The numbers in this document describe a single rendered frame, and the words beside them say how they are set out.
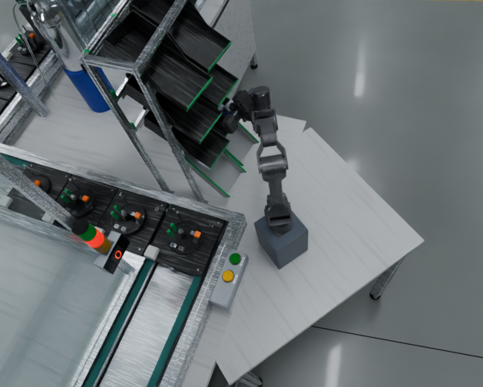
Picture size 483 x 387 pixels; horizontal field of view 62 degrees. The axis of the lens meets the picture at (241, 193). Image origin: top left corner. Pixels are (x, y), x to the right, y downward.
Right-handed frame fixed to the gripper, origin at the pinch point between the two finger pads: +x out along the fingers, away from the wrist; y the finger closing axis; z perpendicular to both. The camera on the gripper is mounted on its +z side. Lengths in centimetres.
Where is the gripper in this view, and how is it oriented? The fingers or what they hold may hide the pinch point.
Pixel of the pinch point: (232, 107)
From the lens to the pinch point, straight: 150.2
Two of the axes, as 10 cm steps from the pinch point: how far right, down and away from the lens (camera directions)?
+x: -7.5, -3.2, 5.7
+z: -3.1, -5.9, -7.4
